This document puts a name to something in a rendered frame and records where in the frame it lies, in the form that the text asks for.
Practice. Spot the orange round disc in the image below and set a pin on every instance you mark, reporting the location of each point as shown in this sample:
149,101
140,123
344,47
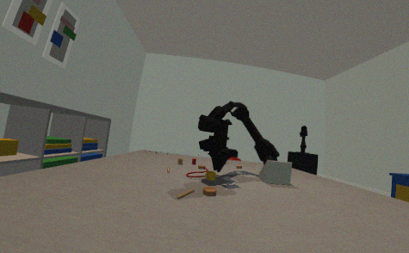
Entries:
209,191

